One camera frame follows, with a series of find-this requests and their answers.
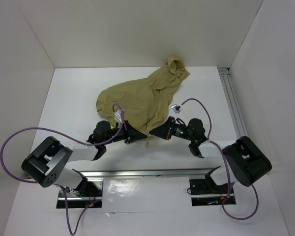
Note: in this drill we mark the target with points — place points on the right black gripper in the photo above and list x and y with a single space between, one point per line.
164 131

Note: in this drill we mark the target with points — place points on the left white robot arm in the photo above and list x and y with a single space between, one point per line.
47 163

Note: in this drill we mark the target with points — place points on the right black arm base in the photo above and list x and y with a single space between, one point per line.
206 185

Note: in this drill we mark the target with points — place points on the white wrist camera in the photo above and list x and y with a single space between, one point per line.
176 108
119 114

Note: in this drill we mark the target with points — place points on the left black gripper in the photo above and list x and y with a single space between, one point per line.
131 134

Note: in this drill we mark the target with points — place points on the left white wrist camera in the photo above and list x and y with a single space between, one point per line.
119 114

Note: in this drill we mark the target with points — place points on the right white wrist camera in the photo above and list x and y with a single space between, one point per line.
176 108

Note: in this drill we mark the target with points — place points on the right side aluminium rail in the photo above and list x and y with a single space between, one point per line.
232 101

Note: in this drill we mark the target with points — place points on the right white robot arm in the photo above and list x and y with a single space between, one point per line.
246 162

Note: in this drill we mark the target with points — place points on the aluminium rail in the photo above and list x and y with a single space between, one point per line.
232 101
148 173

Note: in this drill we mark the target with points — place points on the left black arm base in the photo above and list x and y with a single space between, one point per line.
84 189

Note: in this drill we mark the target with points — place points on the olive yellow jacket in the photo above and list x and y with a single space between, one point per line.
145 101

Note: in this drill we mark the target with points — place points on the front aluminium rail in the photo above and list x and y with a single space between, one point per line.
148 173

